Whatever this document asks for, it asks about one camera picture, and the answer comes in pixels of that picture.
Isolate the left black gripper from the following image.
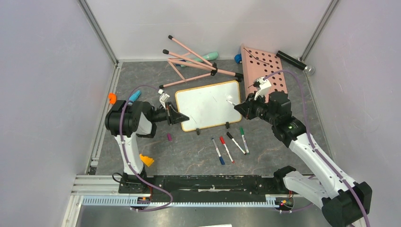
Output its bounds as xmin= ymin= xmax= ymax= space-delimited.
xmin=150 ymin=102 xmax=189 ymax=125

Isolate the yellow-framed whiteboard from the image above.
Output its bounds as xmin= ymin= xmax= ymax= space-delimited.
xmin=175 ymin=80 xmax=242 ymax=132

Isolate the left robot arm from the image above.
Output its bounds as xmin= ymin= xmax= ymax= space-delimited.
xmin=105 ymin=100 xmax=190 ymax=193

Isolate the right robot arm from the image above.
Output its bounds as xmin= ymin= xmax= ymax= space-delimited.
xmin=234 ymin=91 xmax=373 ymax=227

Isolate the green whiteboard marker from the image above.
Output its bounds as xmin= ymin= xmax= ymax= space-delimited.
xmin=240 ymin=127 xmax=250 ymax=154

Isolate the black whiteboard marker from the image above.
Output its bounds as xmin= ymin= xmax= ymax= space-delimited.
xmin=226 ymin=132 xmax=247 ymax=155

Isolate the red whiteboard marker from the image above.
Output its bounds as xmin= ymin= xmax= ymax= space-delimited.
xmin=219 ymin=136 xmax=235 ymax=163

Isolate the blue whiteboard marker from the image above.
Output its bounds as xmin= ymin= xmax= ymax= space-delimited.
xmin=211 ymin=138 xmax=225 ymax=165

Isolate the large blue toy marker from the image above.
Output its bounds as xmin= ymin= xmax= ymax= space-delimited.
xmin=129 ymin=90 xmax=141 ymax=102

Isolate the pink perforated board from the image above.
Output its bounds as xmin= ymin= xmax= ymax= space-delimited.
xmin=240 ymin=44 xmax=288 ymax=96

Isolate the pink folding easel stand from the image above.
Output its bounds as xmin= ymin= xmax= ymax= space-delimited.
xmin=159 ymin=35 xmax=244 ymax=89

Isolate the blue toy car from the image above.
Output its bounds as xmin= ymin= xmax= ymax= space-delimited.
xmin=234 ymin=54 xmax=242 ymax=64

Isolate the yellow wedge block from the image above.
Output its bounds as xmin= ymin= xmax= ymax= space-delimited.
xmin=139 ymin=154 xmax=155 ymax=167

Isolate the mint green toy marker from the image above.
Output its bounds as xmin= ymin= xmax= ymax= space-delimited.
xmin=175 ymin=52 xmax=219 ymax=67

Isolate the small orange clip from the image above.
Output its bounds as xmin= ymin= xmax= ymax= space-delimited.
xmin=108 ymin=93 xmax=117 ymax=105

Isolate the black flashlight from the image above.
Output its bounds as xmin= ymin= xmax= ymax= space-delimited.
xmin=276 ymin=51 xmax=315 ymax=75

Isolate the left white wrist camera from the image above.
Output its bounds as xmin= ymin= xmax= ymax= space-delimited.
xmin=158 ymin=89 xmax=170 ymax=109

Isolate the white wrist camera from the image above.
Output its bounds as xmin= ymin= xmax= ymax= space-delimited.
xmin=158 ymin=89 xmax=170 ymax=109
xmin=253 ymin=77 xmax=271 ymax=100

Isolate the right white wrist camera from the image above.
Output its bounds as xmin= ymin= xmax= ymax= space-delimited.
xmin=253 ymin=77 xmax=271 ymax=100

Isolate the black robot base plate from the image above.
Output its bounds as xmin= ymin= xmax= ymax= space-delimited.
xmin=118 ymin=175 xmax=289 ymax=203

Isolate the white slotted cable duct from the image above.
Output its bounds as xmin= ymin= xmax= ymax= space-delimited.
xmin=80 ymin=195 xmax=295 ymax=208

